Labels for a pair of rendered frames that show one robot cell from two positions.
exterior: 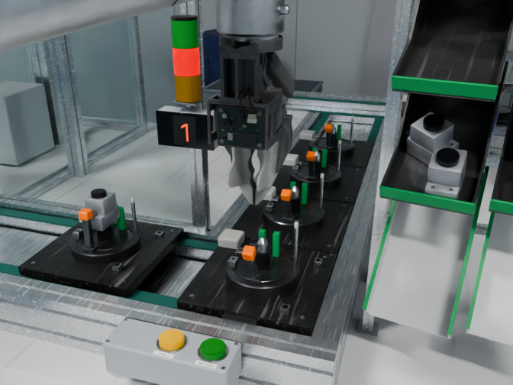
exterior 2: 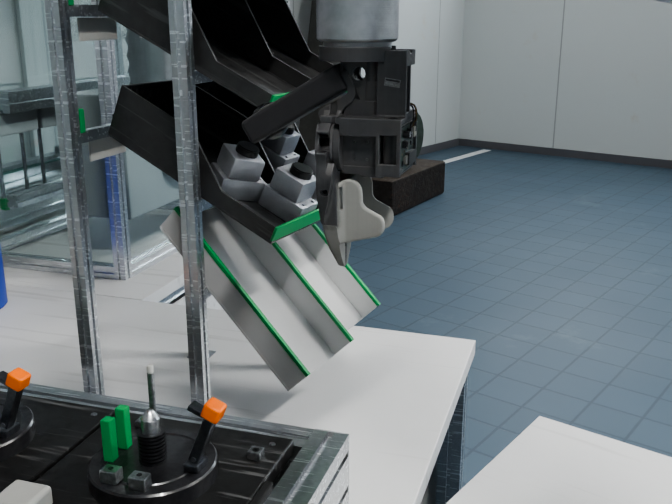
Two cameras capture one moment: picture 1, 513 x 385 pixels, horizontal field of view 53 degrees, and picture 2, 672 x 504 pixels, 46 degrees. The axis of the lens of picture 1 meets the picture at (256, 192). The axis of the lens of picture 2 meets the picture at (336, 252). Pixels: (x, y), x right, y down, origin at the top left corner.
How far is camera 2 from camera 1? 97 cm
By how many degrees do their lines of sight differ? 83
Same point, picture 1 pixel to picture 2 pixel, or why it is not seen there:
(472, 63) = (260, 77)
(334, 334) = (298, 430)
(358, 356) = not seen: hidden behind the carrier
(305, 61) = not seen: outside the picture
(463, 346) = (253, 405)
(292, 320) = (277, 451)
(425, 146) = (251, 177)
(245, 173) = (342, 226)
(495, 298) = not seen: hidden behind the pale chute
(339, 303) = (236, 423)
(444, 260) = (273, 298)
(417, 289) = (287, 336)
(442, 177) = (307, 191)
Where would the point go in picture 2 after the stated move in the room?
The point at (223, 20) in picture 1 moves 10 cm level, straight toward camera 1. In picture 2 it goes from (386, 24) to (498, 23)
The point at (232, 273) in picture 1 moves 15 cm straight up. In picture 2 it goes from (166, 487) to (157, 354)
